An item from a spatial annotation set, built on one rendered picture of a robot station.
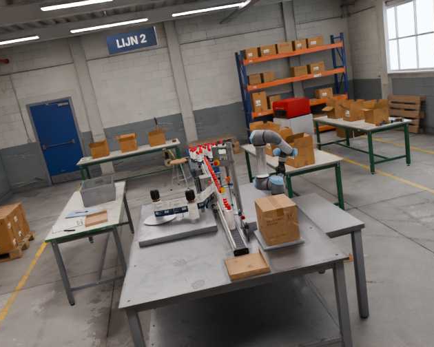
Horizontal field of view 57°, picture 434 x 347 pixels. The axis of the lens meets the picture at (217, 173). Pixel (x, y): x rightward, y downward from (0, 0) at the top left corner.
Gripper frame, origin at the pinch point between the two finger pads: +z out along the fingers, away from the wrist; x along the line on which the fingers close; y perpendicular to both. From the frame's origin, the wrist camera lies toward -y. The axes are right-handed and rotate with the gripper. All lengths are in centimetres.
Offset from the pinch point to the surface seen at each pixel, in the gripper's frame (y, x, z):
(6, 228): 212, 325, 147
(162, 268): -99, 110, 50
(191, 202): -33, 87, 17
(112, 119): 721, 243, 25
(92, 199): 123, 194, 68
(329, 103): 433, -222, -79
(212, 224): -47, 68, 32
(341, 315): -138, -12, 59
